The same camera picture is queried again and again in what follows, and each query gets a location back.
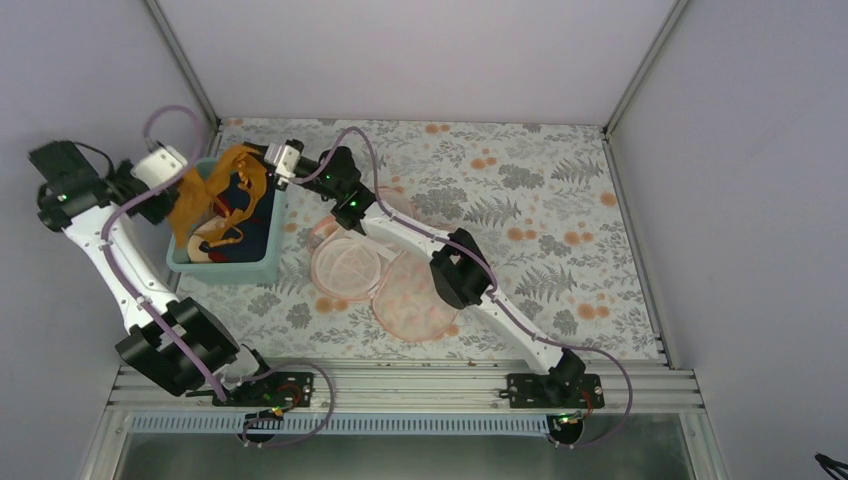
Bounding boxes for peach floral mesh laundry bag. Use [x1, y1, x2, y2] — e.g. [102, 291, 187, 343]
[307, 216, 458, 343]

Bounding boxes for orange lace bra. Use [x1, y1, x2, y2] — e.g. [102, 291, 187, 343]
[168, 145, 268, 248]

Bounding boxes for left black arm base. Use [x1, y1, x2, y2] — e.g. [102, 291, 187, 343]
[212, 372, 314, 444]

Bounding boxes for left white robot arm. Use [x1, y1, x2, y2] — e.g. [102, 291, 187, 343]
[28, 140, 279, 405]

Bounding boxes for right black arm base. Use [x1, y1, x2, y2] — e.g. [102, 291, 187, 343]
[498, 373, 605, 444]

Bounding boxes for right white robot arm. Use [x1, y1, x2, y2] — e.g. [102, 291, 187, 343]
[276, 140, 586, 407]

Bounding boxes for navy red bra upper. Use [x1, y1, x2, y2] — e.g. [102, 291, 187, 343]
[212, 172, 275, 229]

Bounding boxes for navy beige bra lower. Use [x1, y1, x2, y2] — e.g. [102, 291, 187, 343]
[186, 217, 269, 264]

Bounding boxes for light blue plastic bin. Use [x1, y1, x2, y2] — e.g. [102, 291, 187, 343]
[166, 157, 286, 284]

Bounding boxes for floral patterned table mat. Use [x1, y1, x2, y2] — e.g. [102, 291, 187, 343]
[178, 118, 660, 361]

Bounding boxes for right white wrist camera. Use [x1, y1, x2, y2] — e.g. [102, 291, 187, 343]
[263, 139, 304, 191]

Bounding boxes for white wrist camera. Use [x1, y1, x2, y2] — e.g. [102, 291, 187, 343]
[130, 146, 188, 190]
[263, 139, 304, 191]

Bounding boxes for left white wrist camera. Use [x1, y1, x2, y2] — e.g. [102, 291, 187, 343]
[130, 146, 188, 190]

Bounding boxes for aluminium front rail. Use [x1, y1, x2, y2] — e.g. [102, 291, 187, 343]
[107, 359, 705, 414]

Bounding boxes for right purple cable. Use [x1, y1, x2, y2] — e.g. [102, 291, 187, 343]
[291, 127, 635, 450]

